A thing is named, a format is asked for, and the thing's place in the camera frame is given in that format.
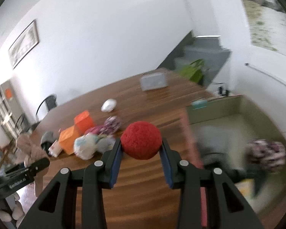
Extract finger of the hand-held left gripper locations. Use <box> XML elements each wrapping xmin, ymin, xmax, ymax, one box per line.
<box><xmin>24</xmin><ymin>159</ymin><xmax>50</xmax><ymax>175</ymax></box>

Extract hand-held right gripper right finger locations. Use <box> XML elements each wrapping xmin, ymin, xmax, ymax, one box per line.
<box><xmin>159</xmin><ymin>137</ymin><xmax>265</xmax><ymax>229</ymax></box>

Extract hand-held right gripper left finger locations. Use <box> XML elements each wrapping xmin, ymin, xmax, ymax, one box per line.
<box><xmin>19</xmin><ymin>137</ymin><xmax>122</xmax><ymax>229</ymax></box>

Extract beige sock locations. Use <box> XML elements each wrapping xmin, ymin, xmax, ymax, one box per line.
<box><xmin>16</xmin><ymin>134</ymin><xmax>50</xmax><ymax>196</ymax></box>

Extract red ball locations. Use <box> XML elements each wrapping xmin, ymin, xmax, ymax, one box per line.
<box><xmin>120</xmin><ymin>121</ymin><xmax>162</xmax><ymax>160</ymax></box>

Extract black sock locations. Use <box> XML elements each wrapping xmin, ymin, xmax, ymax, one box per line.
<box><xmin>200</xmin><ymin>145</ymin><xmax>267</xmax><ymax>194</ymax></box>

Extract pink cardboard box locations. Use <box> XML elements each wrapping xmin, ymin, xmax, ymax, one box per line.
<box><xmin>181</xmin><ymin>94</ymin><xmax>286</xmax><ymax>229</ymax></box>

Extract leopard print plush toy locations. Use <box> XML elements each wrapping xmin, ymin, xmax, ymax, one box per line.
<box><xmin>104</xmin><ymin>116</ymin><xmax>122</xmax><ymax>134</ymax></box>
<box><xmin>248</xmin><ymin>139</ymin><xmax>286</xmax><ymax>172</ymax></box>

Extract wooden desktop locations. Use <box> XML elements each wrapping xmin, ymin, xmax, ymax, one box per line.
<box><xmin>26</xmin><ymin>69</ymin><xmax>215</xmax><ymax>229</ymax></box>

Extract person's left hand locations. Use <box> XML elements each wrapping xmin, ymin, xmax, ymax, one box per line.
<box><xmin>0</xmin><ymin>193</ymin><xmax>24</xmax><ymax>222</ymax></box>

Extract grey mouse toy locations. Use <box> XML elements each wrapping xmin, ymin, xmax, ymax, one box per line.
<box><xmin>95</xmin><ymin>136</ymin><xmax>116</xmax><ymax>153</ymax></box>

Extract small cream box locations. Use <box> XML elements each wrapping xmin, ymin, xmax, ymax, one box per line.
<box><xmin>48</xmin><ymin>141</ymin><xmax>62</xmax><ymax>158</ymax></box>

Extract dark grey rolled sock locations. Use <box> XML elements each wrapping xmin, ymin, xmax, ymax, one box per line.
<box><xmin>41</xmin><ymin>131</ymin><xmax>59</xmax><ymax>151</ymax></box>

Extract white fuzzy sock ball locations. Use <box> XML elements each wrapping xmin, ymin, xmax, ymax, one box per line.
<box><xmin>73</xmin><ymin>134</ymin><xmax>98</xmax><ymax>160</ymax></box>

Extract orange cube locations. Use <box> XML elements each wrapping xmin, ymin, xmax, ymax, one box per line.
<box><xmin>59</xmin><ymin>125</ymin><xmax>80</xmax><ymax>154</ymax></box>
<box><xmin>74</xmin><ymin>110</ymin><xmax>96</xmax><ymax>134</ymax></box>

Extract black metal chair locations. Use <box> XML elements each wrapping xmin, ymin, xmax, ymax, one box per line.
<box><xmin>14</xmin><ymin>113</ymin><xmax>30</xmax><ymax>134</ymax></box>
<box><xmin>36</xmin><ymin>94</ymin><xmax>58</xmax><ymax>121</ymax></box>

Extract white crumpled ball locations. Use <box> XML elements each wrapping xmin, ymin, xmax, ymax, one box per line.
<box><xmin>101</xmin><ymin>99</ymin><xmax>117</xmax><ymax>112</ymax></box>

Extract grey shelf cabinet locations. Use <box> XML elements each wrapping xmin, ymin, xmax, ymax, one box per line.
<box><xmin>0</xmin><ymin>80</ymin><xmax>24</xmax><ymax>139</ymax></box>

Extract teal packet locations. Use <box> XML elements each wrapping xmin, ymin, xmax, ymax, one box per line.
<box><xmin>191</xmin><ymin>99</ymin><xmax>208</xmax><ymax>108</ymax></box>

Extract grey tin box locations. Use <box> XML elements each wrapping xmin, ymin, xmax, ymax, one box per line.
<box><xmin>140</xmin><ymin>72</ymin><xmax>168</xmax><ymax>91</ymax></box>

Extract green potted plant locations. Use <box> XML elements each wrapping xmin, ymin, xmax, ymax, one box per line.
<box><xmin>178</xmin><ymin>59</ymin><xmax>206</xmax><ymax>83</ymax></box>

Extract grey staircase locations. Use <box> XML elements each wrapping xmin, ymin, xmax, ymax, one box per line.
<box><xmin>157</xmin><ymin>31</ymin><xmax>231</xmax><ymax>86</ymax></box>

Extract pink knotted rope toy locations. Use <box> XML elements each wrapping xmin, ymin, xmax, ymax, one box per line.
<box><xmin>84</xmin><ymin>125</ymin><xmax>105</xmax><ymax>135</ymax></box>

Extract framed wall picture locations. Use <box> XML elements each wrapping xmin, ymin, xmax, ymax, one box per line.
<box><xmin>8</xmin><ymin>19</ymin><xmax>40</xmax><ymax>69</ymax></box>

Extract landscape wall scroll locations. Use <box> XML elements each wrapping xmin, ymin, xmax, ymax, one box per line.
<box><xmin>234</xmin><ymin>0</ymin><xmax>286</xmax><ymax>93</ymax></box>

